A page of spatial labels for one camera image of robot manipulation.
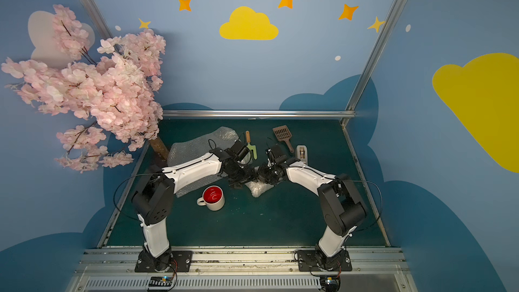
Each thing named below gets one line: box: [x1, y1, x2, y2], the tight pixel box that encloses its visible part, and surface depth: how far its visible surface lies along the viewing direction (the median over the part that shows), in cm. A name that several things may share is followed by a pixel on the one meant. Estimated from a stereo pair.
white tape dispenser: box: [295, 144, 309, 165], surface depth 105 cm
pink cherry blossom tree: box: [1, 4, 170, 174], surface depth 65 cm
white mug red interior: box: [196, 185, 226, 211], surface depth 87 cm
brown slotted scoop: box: [272, 125, 294, 154], surface depth 119 cm
